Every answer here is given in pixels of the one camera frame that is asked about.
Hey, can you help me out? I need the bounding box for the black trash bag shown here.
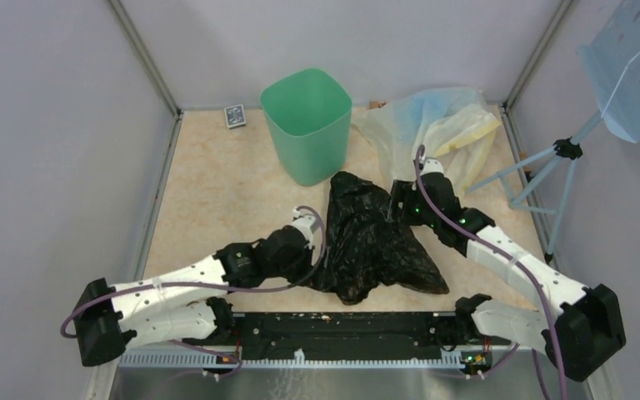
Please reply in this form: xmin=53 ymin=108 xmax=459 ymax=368
xmin=308 ymin=171 xmax=450 ymax=306

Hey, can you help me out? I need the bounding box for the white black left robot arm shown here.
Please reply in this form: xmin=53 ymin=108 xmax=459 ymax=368
xmin=61 ymin=219 xmax=323 ymax=367

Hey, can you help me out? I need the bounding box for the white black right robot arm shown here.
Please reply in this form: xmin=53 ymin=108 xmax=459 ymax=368
xmin=389 ymin=172 xmax=627 ymax=382

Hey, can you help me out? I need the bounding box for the green plastic trash bin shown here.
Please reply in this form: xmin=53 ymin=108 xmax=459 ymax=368
xmin=260 ymin=68 xmax=353 ymax=187

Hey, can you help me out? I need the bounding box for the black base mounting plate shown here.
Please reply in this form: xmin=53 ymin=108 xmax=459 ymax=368
xmin=209 ymin=312 xmax=512 ymax=354

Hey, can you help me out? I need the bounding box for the translucent white plastic bag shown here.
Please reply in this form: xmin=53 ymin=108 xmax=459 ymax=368
xmin=352 ymin=87 xmax=502 ymax=197

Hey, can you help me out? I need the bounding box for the light blue tripod stand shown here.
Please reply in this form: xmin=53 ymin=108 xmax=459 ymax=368
xmin=465 ymin=111 xmax=603 ymax=263

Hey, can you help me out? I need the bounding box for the light blue perforated panel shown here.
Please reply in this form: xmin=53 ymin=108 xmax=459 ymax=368
xmin=577 ymin=1 xmax=640 ymax=143

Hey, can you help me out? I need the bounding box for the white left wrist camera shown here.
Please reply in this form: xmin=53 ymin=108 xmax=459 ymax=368
xmin=291 ymin=206 xmax=322 ymax=238

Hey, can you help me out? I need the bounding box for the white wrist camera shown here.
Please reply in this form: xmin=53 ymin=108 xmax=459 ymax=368
xmin=291 ymin=206 xmax=322 ymax=238
xmin=418 ymin=157 xmax=444 ymax=176

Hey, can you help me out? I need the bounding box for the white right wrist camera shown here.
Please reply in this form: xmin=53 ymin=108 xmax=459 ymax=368
xmin=418 ymin=157 xmax=444 ymax=176

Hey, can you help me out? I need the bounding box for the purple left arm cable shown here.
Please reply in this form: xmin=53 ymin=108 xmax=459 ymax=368
xmin=59 ymin=205 xmax=329 ymax=382

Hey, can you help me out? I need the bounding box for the white cable duct strip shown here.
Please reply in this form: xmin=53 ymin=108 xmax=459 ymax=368
xmin=119 ymin=347 xmax=464 ymax=369

